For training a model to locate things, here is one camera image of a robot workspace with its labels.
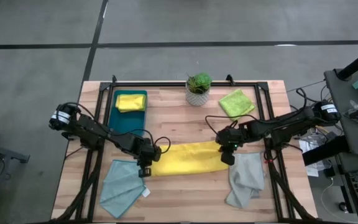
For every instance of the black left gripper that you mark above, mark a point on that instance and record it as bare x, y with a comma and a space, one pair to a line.
146, 152

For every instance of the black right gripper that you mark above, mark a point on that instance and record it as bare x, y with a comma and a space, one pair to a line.
232, 140

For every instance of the lime green microfiber towel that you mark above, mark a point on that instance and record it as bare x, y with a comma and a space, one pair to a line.
236, 104

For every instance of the grey microfiber towel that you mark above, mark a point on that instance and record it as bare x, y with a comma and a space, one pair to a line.
245, 180

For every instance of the yellow microfiber towel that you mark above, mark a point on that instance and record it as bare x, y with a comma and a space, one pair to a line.
130, 102
191, 158

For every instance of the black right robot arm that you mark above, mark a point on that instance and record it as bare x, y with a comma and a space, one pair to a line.
284, 123

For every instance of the teal plastic bin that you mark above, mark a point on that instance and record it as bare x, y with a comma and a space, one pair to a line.
127, 124

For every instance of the light blue teal-edged towel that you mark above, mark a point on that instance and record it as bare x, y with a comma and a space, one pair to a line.
121, 186

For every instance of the succulent in patterned pot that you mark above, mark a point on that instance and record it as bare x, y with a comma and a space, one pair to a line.
199, 85

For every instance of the white papers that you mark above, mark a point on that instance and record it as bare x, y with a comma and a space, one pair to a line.
309, 146

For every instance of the black desk beam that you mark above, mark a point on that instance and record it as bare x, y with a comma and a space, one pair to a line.
322, 152

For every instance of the dark grey lower desk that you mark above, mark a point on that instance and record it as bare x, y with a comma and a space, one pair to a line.
343, 165

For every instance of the grey side desk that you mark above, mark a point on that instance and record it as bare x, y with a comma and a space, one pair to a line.
340, 93

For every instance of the black caster wheel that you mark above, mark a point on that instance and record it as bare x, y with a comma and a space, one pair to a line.
343, 207

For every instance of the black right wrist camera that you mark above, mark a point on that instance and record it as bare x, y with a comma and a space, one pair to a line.
227, 158

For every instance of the black aluminium table frame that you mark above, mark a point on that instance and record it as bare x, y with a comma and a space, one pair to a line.
182, 84

